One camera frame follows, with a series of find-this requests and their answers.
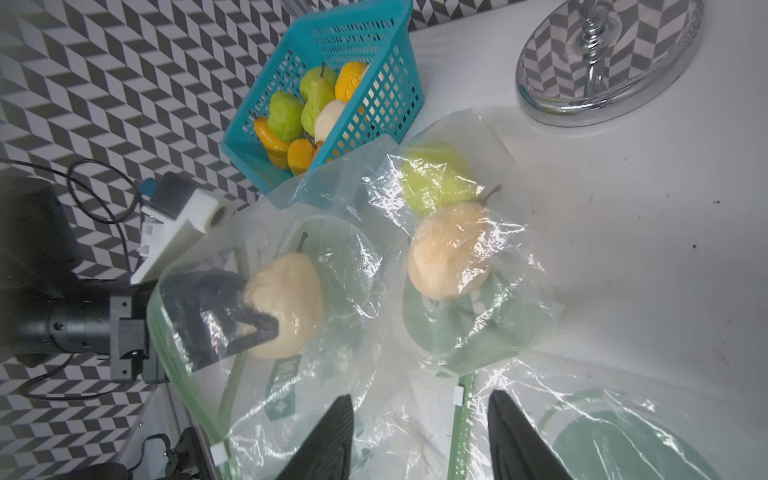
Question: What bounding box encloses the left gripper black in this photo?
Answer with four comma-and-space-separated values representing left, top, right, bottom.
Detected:
1, 176, 280, 384

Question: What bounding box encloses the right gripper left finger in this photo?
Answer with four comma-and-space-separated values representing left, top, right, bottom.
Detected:
277, 394, 354, 480

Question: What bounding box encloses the teal plastic basket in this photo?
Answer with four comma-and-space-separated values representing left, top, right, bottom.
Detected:
220, 1, 425, 193

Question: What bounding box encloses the green pear bag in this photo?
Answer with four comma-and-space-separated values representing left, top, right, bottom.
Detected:
299, 63, 338, 137
267, 91, 304, 143
400, 141, 483, 216

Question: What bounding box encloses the zip-top bag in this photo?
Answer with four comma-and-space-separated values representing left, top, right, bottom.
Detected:
449, 354, 767, 479
148, 109, 560, 479

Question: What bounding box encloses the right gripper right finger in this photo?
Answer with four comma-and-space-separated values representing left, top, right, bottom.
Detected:
487, 390, 572, 480

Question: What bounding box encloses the cream pear bag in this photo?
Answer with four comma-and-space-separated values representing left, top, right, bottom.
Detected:
408, 185, 501, 301
314, 100, 347, 142
243, 233, 325, 360

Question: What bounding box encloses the chrome glass holder stand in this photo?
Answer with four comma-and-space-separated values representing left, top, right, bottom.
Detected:
515, 0, 705, 127

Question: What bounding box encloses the yellow pear bag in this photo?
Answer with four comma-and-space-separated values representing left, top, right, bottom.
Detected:
287, 138, 317, 176
334, 61, 369, 103
253, 117, 289, 170

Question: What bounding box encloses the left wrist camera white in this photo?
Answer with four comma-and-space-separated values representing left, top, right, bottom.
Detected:
130, 172, 235, 285

